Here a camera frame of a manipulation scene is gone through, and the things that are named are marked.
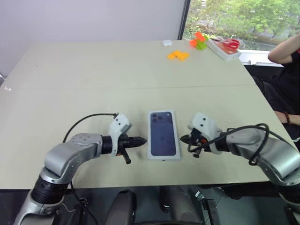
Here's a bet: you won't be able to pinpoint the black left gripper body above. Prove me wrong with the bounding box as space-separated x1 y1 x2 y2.
116 135 132 165

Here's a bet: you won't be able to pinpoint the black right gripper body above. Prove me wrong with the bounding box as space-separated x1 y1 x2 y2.
188 129 208 158

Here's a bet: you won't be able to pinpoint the dark blue smartphone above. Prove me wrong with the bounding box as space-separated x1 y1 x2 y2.
150 111 177 157

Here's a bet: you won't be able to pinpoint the phone box with dark phone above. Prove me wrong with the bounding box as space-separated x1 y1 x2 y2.
147 108 184 162

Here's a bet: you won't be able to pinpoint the person bare hand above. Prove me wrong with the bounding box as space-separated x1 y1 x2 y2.
274 111 285 124

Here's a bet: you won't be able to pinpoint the dark grey rounded shape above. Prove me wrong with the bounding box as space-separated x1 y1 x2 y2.
160 186 203 225
106 189 137 225

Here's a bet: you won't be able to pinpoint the yellow toy brick cluster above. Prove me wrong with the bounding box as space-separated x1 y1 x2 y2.
166 50 190 62

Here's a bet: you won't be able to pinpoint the white tray with red scissors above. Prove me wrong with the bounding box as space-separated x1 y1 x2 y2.
207 37 242 62

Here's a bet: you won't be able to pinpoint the green toy block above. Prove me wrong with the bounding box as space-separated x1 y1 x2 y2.
196 34 210 51

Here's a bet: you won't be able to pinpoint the orange toy block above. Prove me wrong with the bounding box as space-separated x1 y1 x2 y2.
189 31 205 47

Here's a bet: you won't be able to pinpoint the red scissors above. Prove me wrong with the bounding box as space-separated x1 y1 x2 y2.
219 38 240 50

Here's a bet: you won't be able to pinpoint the white window sill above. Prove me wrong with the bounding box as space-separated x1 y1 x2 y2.
238 48 286 68

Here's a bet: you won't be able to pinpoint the person in black clothes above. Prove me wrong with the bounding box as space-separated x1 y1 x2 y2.
250 45 300 143

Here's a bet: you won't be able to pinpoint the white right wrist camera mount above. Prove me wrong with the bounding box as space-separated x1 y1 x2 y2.
187 112 223 155

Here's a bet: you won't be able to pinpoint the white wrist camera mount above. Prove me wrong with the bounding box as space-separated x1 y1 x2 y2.
187 112 223 155
109 113 132 158

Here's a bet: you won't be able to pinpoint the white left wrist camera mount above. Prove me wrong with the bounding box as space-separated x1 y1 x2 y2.
109 113 132 158

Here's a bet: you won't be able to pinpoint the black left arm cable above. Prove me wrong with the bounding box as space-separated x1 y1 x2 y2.
62 112 119 144

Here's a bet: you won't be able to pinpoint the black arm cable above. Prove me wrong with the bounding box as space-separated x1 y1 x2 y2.
187 123 270 166
62 112 119 144

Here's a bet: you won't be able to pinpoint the black bracket with metal clip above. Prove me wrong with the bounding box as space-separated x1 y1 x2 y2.
195 191 216 225

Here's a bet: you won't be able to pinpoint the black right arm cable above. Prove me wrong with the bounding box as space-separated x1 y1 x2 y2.
187 123 270 166

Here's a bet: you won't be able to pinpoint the black cable under table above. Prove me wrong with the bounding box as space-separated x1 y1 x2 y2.
67 181 99 225

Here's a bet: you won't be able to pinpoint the dark red bead bracelet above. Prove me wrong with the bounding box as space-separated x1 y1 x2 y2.
282 112 293 125

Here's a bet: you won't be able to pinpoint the dark window frame post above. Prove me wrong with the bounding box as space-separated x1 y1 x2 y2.
177 0 191 41

